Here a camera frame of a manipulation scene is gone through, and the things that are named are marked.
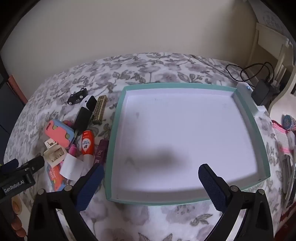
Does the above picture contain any cream curved table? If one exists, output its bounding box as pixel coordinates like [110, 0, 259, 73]
[268, 76, 296, 121]

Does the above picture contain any person's left hand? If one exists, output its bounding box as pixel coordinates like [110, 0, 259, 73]
[10, 215, 27, 238]

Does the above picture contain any white pink-trimmed knitted cloth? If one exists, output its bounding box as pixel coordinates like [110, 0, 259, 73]
[270, 119, 296, 154]

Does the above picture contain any pale patterned hanging sheet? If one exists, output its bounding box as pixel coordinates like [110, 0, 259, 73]
[248, 0, 294, 37]

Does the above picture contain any black toy car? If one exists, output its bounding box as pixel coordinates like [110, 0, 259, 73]
[68, 88, 88, 105]

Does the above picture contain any dark cabinet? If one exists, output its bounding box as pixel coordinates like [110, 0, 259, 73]
[0, 58, 28, 163]

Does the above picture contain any floral printed blanket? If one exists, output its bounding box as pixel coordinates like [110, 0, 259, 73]
[3, 53, 287, 241]

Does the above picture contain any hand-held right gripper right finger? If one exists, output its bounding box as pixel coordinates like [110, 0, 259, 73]
[198, 163, 274, 241]

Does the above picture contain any white smartwatch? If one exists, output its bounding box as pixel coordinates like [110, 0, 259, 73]
[81, 95, 97, 110]

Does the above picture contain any cream wooden shelf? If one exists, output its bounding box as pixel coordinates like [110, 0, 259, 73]
[245, 22, 296, 93]

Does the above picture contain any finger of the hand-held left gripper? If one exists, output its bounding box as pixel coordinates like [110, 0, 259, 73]
[0, 159, 19, 174]
[21, 155, 45, 174]

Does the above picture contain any orange and blue fidget toy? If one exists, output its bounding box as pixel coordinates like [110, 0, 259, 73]
[46, 162, 70, 192]

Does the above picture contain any orange and white glue stick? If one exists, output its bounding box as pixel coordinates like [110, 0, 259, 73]
[80, 130, 96, 168]

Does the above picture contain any black power adapter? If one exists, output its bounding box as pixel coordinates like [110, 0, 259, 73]
[73, 107, 92, 136]

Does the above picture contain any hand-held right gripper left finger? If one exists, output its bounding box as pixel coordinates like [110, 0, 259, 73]
[27, 163, 105, 241]

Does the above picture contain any teal tray with white inside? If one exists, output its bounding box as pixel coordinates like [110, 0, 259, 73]
[105, 83, 271, 207]

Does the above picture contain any cream hair claw clip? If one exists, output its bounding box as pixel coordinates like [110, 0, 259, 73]
[44, 139, 68, 168]

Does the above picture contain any purple tube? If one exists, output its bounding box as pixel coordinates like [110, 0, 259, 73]
[94, 139, 109, 165]

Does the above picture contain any black box device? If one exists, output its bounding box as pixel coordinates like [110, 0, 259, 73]
[251, 80, 273, 106]

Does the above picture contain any gold harmonica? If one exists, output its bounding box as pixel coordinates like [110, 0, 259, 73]
[91, 95, 108, 125]

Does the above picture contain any pink watch band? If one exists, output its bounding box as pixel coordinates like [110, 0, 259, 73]
[68, 143, 78, 160]

